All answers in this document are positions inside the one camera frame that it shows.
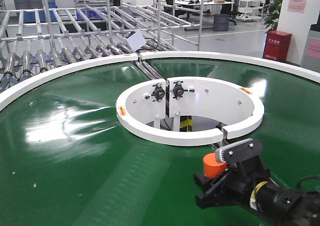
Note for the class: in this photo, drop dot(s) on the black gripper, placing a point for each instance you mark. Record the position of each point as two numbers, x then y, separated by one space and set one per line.
236 183

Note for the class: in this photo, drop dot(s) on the orange capacitor cylinder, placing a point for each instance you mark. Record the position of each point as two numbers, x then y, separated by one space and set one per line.
212 168

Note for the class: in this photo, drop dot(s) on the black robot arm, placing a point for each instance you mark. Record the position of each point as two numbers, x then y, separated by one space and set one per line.
284 206

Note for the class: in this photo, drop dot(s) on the round green conveyor table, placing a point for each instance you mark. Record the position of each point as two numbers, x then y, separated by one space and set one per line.
66 160

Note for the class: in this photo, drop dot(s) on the red fire extinguisher cabinet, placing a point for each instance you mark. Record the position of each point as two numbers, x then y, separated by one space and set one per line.
276 45

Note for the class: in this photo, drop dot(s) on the grey trash bin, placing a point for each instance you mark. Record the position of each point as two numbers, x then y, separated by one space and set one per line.
221 22

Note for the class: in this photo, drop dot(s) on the white rolling cart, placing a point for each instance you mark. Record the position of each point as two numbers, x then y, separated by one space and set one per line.
250 10

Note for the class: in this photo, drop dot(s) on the potted green plant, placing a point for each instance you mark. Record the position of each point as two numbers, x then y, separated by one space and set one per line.
273 9

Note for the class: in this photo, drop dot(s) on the white control box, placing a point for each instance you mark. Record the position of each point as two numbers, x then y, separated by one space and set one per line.
135 40

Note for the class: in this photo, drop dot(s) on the metal roller rack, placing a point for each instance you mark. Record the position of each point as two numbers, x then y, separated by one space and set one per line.
37 36

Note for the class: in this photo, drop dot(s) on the pink wall notice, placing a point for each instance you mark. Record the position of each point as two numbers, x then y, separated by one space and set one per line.
296 6

